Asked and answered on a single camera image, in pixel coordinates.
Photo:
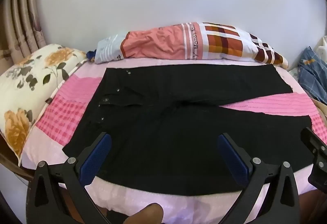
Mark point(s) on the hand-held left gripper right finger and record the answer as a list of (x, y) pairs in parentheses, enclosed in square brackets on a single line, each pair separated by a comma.
[(232, 155)]

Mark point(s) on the person's left hand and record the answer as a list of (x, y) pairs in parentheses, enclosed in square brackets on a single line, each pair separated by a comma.
[(148, 213)]

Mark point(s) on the black pants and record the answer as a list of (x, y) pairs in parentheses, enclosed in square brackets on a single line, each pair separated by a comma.
[(166, 137)]

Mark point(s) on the beige floral curtain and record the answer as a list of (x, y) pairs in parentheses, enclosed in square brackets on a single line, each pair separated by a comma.
[(23, 22)]

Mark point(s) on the pink checked blanket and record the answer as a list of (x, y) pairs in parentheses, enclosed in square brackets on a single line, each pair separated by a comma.
[(63, 111)]

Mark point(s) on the wooden bed frame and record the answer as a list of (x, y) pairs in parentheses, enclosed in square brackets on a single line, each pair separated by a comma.
[(10, 160)]

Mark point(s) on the patchwork plaid pillow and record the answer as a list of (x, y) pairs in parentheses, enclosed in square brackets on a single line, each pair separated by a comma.
[(158, 42)]

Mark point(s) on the blue plaid cloth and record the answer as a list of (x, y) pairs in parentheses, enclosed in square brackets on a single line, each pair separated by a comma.
[(311, 73)]

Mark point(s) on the small blue cloth item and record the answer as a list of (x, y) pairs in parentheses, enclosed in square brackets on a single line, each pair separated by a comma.
[(90, 55)]

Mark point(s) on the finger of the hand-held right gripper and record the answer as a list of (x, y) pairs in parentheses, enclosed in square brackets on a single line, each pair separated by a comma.
[(313, 138), (319, 173)]

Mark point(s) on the white cloth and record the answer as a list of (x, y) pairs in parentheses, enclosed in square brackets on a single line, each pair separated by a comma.
[(322, 44)]

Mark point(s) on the floral pillow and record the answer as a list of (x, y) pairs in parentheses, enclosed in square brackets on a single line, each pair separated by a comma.
[(25, 86)]

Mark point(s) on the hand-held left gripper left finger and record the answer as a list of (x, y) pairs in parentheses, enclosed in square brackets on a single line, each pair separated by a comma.
[(95, 155)]

